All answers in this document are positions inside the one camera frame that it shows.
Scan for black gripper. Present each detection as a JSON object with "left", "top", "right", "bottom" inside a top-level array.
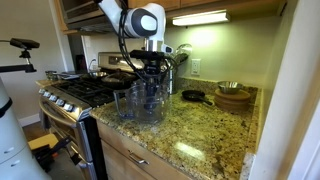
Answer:
[{"left": 141, "top": 59, "right": 164, "bottom": 98}]

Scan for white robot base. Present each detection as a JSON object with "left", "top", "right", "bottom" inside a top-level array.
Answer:
[{"left": 0, "top": 78, "right": 53, "bottom": 180}]

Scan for clear food processor bowl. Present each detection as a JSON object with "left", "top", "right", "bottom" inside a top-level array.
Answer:
[{"left": 113, "top": 79, "right": 171, "bottom": 124}]

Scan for perforated steel utensil holder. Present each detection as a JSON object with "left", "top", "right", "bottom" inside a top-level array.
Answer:
[{"left": 168, "top": 68, "right": 178, "bottom": 95}]

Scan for small black skillet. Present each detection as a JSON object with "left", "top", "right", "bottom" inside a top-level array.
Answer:
[{"left": 181, "top": 89, "right": 214, "bottom": 106}]

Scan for metal ladle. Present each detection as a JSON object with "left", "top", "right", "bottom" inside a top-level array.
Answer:
[{"left": 173, "top": 43, "right": 194, "bottom": 66}]

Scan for small steel pan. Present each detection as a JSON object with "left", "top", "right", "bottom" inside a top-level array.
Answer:
[{"left": 88, "top": 70, "right": 108, "bottom": 80}]

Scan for stainless gas stove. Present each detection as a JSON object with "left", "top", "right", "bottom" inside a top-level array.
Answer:
[{"left": 37, "top": 51, "right": 149, "bottom": 180}]

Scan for small steel bowl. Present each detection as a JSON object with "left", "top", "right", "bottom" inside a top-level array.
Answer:
[{"left": 217, "top": 80, "right": 244, "bottom": 95}]

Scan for wooden lower cabinet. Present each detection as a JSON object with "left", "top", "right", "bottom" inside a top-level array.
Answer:
[{"left": 96, "top": 119, "right": 191, "bottom": 180}]

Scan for wooden cabinet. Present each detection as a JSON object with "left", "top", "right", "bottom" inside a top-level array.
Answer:
[
  {"left": 96, "top": 119, "right": 191, "bottom": 180},
  {"left": 127, "top": 0, "right": 288, "bottom": 18}
]

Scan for under cabinet light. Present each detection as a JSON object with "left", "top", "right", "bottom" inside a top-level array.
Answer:
[{"left": 171, "top": 9, "right": 231, "bottom": 27}]

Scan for wooden upper cabinet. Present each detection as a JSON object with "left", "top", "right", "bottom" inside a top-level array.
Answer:
[{"left": 127, "top": 0, "right": 288, "bottom": 18}]

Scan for range hood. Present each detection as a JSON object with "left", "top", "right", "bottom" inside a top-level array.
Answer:
[{"left": 54, "top": 0, "right": 116, "bottom": 36}]

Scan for black floor tool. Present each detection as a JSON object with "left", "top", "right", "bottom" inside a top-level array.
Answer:
[{"left": 33, "top": 136, "right": 83, "bottom": 173}]

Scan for yellow box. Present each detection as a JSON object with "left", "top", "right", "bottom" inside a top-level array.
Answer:
[{"left": 27, "top": 133, "right": 59, "bottom": 151}]

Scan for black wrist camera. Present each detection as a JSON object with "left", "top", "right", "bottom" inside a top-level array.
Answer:
[{"left": 129, "top": 49, "right": 166, "bottom": 62}]

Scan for pan with wooden handle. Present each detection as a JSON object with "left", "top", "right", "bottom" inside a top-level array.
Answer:
[{"left": 99, "top": 71, "right": 138, "bottom": 90}]

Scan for white wall outlet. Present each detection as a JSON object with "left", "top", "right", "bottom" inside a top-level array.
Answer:
[{"left": 190, "top": 58, "right": 202, "bottom": 76}]

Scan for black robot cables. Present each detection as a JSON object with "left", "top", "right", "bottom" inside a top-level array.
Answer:
[{"left": 116, "top": 0, "right": 178, "bottom": 84}]

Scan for metal drawer handle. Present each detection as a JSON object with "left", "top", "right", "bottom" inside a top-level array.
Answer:
[{"left": 128, "top": 151, "right": 150, "bottom": 166}]

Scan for black camera on tripod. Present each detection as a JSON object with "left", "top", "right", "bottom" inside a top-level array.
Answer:
[{"left": 0, "top": 37, "right": 41, "bottom": 74}]

